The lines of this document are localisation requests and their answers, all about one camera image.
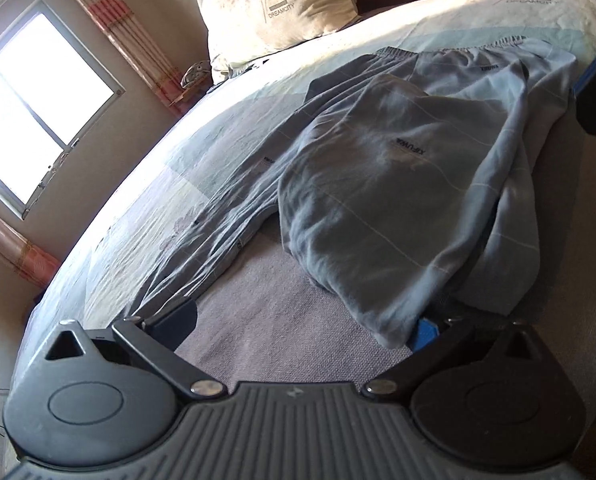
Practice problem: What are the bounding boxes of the grey object on nightstand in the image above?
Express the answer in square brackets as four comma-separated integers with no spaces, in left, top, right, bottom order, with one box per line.
[181,61,211,89]

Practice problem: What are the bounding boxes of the wooden nightstand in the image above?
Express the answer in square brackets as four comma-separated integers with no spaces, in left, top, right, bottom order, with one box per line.
[170,75,212,112]

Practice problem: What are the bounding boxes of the beige pillow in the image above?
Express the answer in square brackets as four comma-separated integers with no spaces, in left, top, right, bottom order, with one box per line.
[196,0,359,84]

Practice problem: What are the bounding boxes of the pink striped left curtain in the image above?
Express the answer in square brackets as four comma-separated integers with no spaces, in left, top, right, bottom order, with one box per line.
[0,218,60,288]

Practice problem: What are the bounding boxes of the pink striped right curtain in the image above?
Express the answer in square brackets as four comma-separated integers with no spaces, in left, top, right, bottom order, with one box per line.
[76,0,188,118]

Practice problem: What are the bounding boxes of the window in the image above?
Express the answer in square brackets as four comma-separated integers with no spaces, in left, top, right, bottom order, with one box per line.
[0,0,124,218]

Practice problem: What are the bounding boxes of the pink striped curtain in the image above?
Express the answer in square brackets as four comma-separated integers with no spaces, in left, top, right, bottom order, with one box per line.
[0,218,60,288]
[76,0,188,118]

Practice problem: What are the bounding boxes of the grey pyjama trousers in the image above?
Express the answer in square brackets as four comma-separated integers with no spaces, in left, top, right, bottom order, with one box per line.
[133,37,576,349]

